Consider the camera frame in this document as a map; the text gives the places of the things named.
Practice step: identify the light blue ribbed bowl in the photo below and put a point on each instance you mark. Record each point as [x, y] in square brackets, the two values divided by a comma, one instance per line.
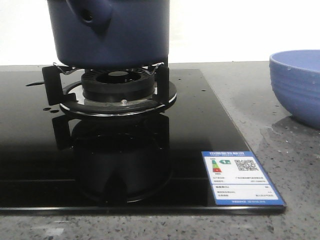
[295, 81]

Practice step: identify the dark blue cooking pot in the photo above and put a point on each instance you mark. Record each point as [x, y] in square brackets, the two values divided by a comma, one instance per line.
[110, 34]

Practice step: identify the black pot support grate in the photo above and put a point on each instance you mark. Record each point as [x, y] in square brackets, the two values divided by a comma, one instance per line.
[71, 100]

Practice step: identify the black round gas burner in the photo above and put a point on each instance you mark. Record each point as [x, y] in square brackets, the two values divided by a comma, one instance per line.
[114, 86]

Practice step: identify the blue white energy label sticker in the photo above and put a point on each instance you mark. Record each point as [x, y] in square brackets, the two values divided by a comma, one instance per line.
[237, 178]

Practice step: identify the black glass gas cooktop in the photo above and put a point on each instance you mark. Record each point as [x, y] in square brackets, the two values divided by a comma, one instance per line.
[153, 164]

